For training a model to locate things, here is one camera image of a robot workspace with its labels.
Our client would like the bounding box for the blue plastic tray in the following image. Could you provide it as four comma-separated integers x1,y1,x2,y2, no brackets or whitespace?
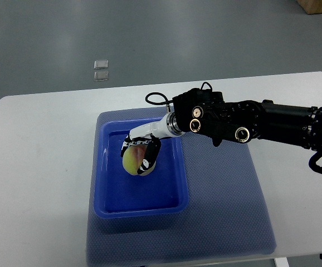
93,118,189,219

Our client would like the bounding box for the white table leg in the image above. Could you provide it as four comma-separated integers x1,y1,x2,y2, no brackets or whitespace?
274,258,289,267

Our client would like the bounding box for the green red peach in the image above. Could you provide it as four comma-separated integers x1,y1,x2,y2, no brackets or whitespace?
122,145,147,176

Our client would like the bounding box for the lower metal floor plate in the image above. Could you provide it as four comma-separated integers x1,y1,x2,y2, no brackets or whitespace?
94,71,109,82

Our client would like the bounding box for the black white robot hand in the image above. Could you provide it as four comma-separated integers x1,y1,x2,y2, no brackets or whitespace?
121,112,184,176

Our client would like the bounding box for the upper metal floor plate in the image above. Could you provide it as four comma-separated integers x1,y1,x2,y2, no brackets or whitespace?
94,60,109,70

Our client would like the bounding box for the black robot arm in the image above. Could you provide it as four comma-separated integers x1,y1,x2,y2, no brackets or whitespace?
161,87,322,174

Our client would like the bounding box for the metal floor plate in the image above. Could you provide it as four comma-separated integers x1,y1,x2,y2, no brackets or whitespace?
94,60,109,70
94,71,109,82

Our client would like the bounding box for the wooden box corner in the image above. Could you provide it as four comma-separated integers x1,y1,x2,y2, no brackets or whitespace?
297,0,322,14

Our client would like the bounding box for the blue grey textured mat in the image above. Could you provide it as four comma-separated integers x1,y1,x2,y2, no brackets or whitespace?
86,108,276,266

